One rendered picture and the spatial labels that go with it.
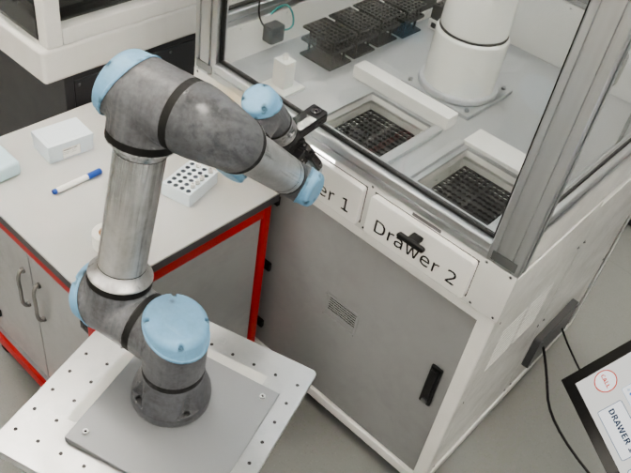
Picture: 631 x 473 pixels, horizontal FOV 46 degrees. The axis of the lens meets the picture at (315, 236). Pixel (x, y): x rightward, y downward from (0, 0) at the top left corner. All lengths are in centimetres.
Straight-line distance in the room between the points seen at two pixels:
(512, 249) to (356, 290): 54
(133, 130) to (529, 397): 187
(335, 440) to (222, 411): 95
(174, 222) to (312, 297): 50
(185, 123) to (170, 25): 137
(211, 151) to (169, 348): 37
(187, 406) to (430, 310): 67
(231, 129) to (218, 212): 79
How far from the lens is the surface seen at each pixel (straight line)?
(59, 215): 187
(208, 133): 108
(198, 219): 185
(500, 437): 254
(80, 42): 225
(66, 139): 202
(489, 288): 166
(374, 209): 173
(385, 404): 216
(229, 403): 149
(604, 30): 133
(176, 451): 143
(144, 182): 120
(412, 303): 185
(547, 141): 143
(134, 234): 126
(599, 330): 302
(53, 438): 147
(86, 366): 156
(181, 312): 132
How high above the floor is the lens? 199
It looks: 42 degrees down
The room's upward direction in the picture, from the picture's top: 11 degrees clockwise
